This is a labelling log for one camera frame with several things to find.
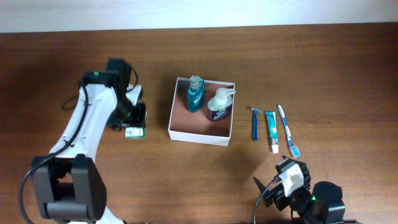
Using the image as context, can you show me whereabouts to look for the teal mouthwash bottle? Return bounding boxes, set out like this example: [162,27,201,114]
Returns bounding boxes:
[187,75,205,113]

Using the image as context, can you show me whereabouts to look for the teal toothpaste tube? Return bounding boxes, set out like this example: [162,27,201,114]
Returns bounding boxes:
[265,111,279,154]

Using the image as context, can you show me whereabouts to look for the green white soap bar box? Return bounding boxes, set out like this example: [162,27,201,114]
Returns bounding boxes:
[125,127,146,139]

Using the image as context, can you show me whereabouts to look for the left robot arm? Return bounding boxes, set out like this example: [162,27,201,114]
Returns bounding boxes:
[24,58,147,223]

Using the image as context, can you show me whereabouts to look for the blue disposable razor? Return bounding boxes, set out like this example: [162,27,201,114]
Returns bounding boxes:
[251,108,263,141]

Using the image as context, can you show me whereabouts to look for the blue white toothbrush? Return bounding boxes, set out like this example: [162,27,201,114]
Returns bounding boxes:
[277,105,301,158]

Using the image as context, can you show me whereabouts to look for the white open cardboard box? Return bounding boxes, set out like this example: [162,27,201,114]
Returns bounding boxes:
[168,77,235,146]

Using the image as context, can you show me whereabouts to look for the dark blue pump soap bottle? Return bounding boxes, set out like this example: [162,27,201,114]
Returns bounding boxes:
[206,88,236,121]

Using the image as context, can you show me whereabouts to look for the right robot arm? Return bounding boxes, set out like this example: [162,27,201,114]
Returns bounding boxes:
[253,156,346,224]

